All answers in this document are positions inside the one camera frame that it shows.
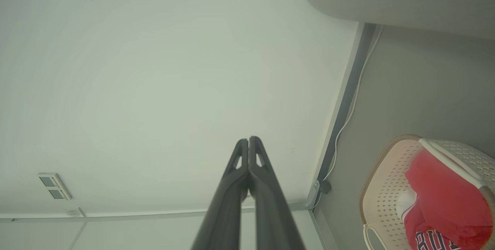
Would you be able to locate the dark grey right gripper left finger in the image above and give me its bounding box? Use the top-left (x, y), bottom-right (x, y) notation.
top-left (191, 139), bottom-right (249, 250)

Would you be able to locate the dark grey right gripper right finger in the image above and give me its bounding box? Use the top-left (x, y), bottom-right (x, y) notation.
top-left (249, 136), bottom-right (306, 250)

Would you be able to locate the red basketball jersey white trim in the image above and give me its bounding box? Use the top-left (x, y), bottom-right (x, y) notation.
top-left (396, 189), bottom-right (478, 250)

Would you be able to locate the plain red garment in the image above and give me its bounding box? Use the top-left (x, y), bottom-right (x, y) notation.
top-left (404, 149), bottom-right (494, 243)

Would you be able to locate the cream perforated laundry basket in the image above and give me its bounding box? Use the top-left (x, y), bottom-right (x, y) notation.
top-left (360, 134), bottom-right (495, 250)

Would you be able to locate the dark baseboard strip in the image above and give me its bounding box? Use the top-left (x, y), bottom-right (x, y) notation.
top-left (317, 23), bottom-right (376, 184)

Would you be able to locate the grey metal partition foot bracket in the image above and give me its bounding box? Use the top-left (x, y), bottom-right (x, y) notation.
top-left (305, 180), bottom-right (322, 211)

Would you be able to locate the white floor cable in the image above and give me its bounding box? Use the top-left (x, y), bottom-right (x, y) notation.
top-left (314, 24), bottom-right (384, 209)

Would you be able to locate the white double wall switch panel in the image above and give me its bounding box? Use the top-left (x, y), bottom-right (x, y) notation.
top-left (38, 172), bottom-right (73, 201)

